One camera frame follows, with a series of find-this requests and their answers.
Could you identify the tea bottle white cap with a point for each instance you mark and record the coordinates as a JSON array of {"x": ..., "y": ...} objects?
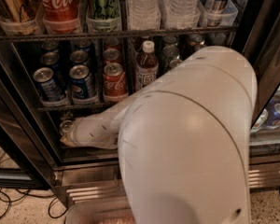
[{"x": 147, "y": 65}]

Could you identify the steel fridge base grille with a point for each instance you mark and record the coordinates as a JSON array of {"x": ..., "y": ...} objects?
[{"x": 103, "y": 180}]

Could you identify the red Coca-Cola can middle shelf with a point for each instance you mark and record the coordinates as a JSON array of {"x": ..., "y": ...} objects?
[{"x": 114, "y": 80}]

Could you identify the red Coca-Cola can top shelf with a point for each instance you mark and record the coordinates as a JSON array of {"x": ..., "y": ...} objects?
[{"x": 61, "y": 15}]

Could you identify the blue can in right fridge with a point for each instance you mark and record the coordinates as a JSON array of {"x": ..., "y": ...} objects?
[{"x": 273, "y": 119}]

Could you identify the green La Croix can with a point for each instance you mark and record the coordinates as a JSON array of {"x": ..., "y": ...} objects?
[{"x": 104, "y": 14}]

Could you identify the clear water bottle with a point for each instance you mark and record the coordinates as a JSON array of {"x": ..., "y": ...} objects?
[
  {"x": 143, "y": 14},
  {"x": 179, "y": 14}
]

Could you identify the blue pepsi can second row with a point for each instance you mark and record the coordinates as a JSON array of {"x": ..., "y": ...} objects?
[
  {"x": 52, "y": 61},
  {"x": 80, "y": 57}
]

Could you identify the green can shelf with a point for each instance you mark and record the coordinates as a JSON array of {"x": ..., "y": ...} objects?
[
  {"x": 168, "y": 54},
  {"x": 174, "y": 63}
]

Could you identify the clear plastic bin foreground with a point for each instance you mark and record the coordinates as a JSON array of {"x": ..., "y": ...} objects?
[{"x": 109, "y": 211}]

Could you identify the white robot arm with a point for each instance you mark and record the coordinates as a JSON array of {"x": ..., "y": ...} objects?
[{"x": 183, "y": 141}]

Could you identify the green 7up can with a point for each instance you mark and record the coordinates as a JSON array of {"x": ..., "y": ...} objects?
[{"x": 65, "y": 126}]

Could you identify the blue Pepsi can second row left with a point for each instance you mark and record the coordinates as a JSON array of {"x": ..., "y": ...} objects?
[{"x": 52, "y": 61}]

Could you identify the gold can top shelf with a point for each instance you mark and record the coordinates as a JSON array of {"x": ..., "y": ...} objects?
[{"x": 21, "y": 12}]

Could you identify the red Coca-Cola can second row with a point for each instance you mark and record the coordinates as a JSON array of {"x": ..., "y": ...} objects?
[{"x": 111, "y": 56}]

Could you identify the silver blue can top shelf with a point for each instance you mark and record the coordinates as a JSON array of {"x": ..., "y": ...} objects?
[{"x": 219, "y": 13}]

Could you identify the blue Pepsi can second row right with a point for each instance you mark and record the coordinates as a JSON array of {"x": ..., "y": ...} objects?
[{"x": 80, "y": 57}]

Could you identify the green can middle shelf front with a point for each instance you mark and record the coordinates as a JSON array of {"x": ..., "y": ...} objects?
[{"x": 174, "y": 63}]

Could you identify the clear water bottle right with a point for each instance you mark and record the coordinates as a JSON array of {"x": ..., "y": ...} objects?
[{"x": 179, "y": 14}]

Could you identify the clear water bottle left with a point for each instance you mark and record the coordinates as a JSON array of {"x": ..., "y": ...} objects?
[{"x": 143, "y": 14}]

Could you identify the white and tan gripper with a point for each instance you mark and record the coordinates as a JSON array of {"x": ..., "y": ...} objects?
[{"x": 80, "y": 132}]

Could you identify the blue pepsi can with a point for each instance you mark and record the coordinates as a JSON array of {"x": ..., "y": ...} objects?
[
  {"x": 47, "y": 85},
  {"x": 82, "y": 82}
]

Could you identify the blue Pepsi can front left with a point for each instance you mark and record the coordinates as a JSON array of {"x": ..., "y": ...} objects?
[{"x": 47, "y": 85}]

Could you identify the red coca-cola can shelf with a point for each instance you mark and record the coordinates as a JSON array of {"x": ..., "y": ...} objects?
[
  {"x": 61, "y": 15},
  {"x": 114, "y": 80}
]

